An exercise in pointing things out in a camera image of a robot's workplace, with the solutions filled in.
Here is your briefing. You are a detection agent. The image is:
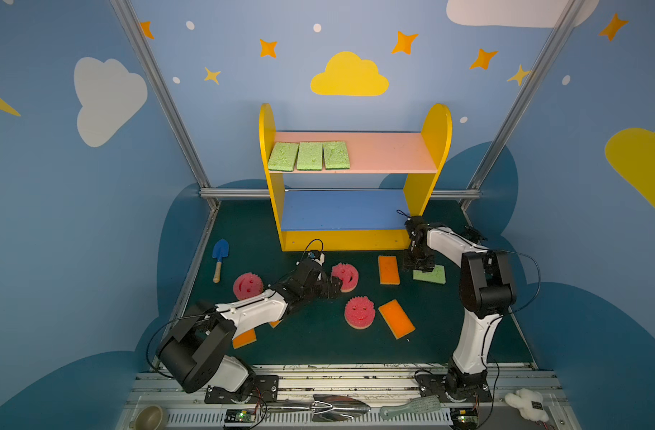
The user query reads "green sponge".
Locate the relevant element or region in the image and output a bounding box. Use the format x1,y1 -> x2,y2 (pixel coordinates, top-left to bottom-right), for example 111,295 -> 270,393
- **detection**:
323,141 -> 351,170
267,142 -> 300,172
296,142 -> 323,171
413,264 -> 447,285

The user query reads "pink smiley sponge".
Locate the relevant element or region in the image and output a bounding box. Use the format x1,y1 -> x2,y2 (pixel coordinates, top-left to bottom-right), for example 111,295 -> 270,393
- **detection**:
331,263 -> 359,293
345,297 -> 375,330
232,272 -> 265,300

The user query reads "pink smiley sponge front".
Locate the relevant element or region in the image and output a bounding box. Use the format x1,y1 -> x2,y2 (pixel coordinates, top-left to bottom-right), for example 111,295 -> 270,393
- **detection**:
345,297 -> 375,330

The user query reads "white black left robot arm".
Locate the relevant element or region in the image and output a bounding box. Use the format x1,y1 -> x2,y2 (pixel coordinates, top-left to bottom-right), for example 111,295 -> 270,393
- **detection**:
155,252 -> 343,400

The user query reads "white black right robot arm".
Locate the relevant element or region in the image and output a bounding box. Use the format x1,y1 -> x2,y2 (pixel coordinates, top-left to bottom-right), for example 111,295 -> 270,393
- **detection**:
404,216 -> 517,387

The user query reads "yellow shelf with coloured boards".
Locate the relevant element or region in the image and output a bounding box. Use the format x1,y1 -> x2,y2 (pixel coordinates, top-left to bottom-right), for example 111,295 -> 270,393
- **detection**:
258,104 -> 453,252

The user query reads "red toy fire extinguisher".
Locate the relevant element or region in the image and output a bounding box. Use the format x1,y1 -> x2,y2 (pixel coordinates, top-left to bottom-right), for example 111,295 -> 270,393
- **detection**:
463,226 -> 487,244

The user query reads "blue toy shovel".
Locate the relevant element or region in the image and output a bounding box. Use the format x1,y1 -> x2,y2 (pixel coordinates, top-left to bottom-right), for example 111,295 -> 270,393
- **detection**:
213,239 -> 230,284

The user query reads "silver metal trowel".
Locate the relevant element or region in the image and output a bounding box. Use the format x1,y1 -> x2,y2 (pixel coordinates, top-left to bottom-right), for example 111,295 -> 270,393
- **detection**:
264,394 -> 371,422

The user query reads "pale green brush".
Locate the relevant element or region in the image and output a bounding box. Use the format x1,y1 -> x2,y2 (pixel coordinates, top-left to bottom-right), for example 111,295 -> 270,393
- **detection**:
379,396 -> 441,420

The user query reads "left green circuit board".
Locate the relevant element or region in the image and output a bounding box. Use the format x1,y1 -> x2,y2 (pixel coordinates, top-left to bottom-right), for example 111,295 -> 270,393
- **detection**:
223,410 -> 257,429

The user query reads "green circuit board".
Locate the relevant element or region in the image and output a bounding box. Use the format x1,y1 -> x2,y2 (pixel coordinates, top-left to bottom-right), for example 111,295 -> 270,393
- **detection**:
223,410 -> 257,429
449,408 -> 479,430

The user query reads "right green circuit board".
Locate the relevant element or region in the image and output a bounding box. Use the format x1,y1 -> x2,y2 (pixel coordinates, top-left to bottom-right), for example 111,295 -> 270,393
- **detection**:
449,408 -> 479,430

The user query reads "white plush toy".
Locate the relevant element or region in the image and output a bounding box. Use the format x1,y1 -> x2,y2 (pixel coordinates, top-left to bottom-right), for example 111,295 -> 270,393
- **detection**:
504,388 -> 550,423

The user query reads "beige bowl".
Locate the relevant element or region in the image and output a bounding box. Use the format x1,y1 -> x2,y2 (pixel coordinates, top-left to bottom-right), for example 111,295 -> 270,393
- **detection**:
129,405 -> 168,430

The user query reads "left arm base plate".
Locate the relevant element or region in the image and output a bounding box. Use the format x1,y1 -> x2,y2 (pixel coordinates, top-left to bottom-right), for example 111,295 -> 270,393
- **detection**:
205,374 -> 279,404

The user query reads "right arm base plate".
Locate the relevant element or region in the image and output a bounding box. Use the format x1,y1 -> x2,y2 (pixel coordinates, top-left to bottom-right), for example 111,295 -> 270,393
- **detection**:
413,371 -> 493,403

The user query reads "aluminium rail base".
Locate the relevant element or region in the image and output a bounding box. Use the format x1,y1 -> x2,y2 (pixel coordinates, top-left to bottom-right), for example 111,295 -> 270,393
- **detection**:
117,363 -> 580,429

